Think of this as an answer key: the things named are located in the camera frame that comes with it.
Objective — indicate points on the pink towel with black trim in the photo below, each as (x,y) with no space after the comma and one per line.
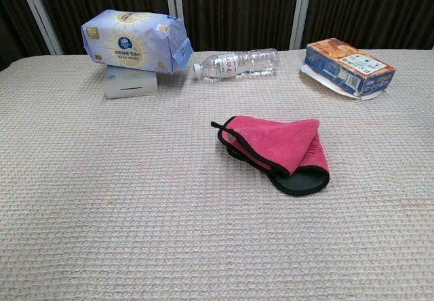
(281,141)

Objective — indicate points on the beige waffle tablecloth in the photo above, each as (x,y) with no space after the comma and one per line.
(135,196)

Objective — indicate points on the clear plastic water bottle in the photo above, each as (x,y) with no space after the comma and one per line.
(237,64)

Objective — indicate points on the small white box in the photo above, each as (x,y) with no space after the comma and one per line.
(130,84)

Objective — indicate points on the blue white tissue pack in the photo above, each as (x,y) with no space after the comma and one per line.
(135,43)

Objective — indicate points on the dark brown curtain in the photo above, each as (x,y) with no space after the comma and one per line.
(237,9)

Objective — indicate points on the blue orange cardboard box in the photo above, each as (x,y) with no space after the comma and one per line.
(349,65)

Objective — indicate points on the plain white frame post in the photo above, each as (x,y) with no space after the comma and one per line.
(301,9)

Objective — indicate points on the slanted white frame post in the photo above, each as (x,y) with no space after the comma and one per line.
(39,13)

